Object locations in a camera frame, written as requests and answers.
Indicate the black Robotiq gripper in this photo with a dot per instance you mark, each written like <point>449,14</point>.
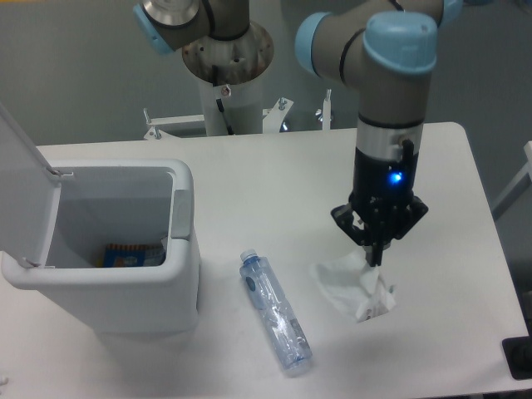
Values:
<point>383,199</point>

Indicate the white plastic bag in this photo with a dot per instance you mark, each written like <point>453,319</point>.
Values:
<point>353,287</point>

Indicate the clear plastic water bottle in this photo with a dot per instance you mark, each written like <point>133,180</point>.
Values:
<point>276,313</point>

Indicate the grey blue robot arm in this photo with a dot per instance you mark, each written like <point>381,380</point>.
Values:
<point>386,50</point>

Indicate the white plastic trash can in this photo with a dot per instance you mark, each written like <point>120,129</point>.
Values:
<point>112,242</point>

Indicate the white trash can lid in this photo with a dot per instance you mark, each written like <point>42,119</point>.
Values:
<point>30,195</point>

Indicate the white clamp with bolt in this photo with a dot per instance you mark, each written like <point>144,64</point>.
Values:
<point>324,115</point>

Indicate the black object at edge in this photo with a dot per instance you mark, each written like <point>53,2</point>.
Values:
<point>518,356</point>

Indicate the blue orange snack package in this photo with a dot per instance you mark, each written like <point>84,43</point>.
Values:
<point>131,256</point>

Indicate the white bracket with bolt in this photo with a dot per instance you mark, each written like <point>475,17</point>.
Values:
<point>275,118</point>

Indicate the white frame at right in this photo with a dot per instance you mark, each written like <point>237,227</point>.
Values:
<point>515,188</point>

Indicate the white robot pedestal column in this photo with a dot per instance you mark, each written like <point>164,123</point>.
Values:
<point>230,80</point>

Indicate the white metal frame bracket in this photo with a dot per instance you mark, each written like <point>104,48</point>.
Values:
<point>176,126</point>

